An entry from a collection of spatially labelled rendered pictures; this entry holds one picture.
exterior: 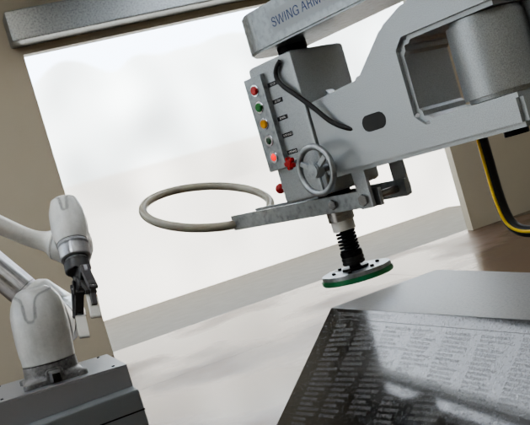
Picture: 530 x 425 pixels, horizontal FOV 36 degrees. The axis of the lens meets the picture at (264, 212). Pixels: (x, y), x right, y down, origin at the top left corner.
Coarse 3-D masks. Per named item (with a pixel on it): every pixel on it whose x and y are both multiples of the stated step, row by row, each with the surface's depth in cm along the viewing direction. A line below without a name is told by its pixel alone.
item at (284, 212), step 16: (352, 192) 233; (384, 192) 231; (400, 192) 235; (256, 208) 286; (272, 208) 262; (288, 208) 256; (304, 208) 250; (320, 208) 245; (336, 208) 240; (352, 208) 235; (240, 224) 276; (256, 224) 270
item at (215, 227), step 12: (156, 192) 310; (168, 192) 313; (180, 192) 317; (252, 192) 312; (264, 192) 307; (144, 204) 298; (144, 216) 287; (168, 228) 279; (180, 228) 277; (192, 228) 276; (204, 228) 276; (216, 228) 276; (228, 228) 278
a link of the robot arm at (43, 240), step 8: (0, 216) 251; (0, 224) 249; (8, 224) 251; (16, 224) 253; (0, 232) 250; (8, 232) 251; (16, 232) 252; (24, 232) 254; (32, 232) 255; (40, 232) 256; (48, 232) 256; (88, 232) 256; (16, 240) 254; (24, 240) 254; (32, 240) 255; (40, 240) 255; (48, 240) 253; (88, 240) 252; (40, 248) 255; (48, 248) 253; (56, 248) 252; (56, 256) 253
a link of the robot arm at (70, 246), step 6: (66, 240) 238; (72, 240) 238; (78, 240) 238; (84, 240) 240; (60, 246) 238; (66, 246) 237; (72, 246) 237; (78, 246) 237; (84, 246) 238; (60, 252) 238; (66, 252) 236; (72, 252) 236; (78, 252) 237; (84, 252) 238; (60, 258) 238; (66, 258) 238
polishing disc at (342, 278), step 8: (368, 264) 247; (376, 264) 245; (384, 264) 242; (392, 264) 245; (336, 272) 252; (344, 272) 247; (352, 272) 242; (360, 272) 238; (368, 272) 239; (376, 272) 239; (384, 272) 240; (328, 280) 244; (336, 280) 241; (344, 280) 240; (352, 280) 238; (360, 280) 238
